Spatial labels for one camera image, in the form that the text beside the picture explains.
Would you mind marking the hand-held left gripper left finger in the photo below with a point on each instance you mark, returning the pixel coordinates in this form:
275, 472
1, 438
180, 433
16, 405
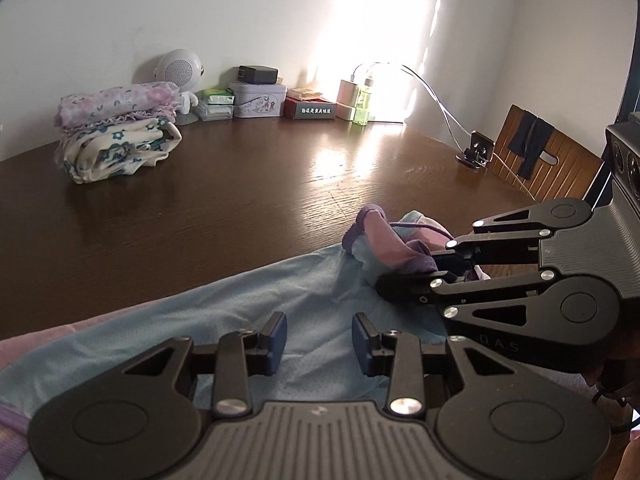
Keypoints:
277, 342

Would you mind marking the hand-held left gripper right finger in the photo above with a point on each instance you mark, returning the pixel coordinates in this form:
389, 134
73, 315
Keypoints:
361, 345

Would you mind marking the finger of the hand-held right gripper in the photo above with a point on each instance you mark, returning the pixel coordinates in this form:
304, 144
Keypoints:
480, 290
500, 247

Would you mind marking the pink and blue mesh garment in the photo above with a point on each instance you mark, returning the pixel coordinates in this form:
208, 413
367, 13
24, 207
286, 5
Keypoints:
310, 290

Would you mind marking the wooden chair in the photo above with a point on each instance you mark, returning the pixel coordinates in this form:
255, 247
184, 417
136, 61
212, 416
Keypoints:
570, 165

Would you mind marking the black phone stand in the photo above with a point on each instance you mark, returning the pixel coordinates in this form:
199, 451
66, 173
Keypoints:
475, 150

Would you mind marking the dark cloth on chair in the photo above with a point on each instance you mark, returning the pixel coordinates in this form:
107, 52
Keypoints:
530, 142

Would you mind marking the green liquid bottle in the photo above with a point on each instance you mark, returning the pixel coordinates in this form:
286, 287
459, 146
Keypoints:
364, 105

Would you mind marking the red box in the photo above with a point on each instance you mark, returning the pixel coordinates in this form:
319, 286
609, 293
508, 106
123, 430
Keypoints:
310, 109

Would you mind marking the printed tin box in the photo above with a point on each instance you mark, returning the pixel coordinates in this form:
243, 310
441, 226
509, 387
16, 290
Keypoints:
257, 102

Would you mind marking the green and white packets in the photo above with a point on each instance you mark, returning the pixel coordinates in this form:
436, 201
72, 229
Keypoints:
215, 105

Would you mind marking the folded white floral cloth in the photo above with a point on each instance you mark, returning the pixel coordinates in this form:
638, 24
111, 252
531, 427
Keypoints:
115, 152

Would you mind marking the black power adapter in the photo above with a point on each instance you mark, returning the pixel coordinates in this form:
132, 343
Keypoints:
257, 75

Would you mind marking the white round speaker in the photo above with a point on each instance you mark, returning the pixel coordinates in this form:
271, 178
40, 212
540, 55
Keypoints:
177, 70

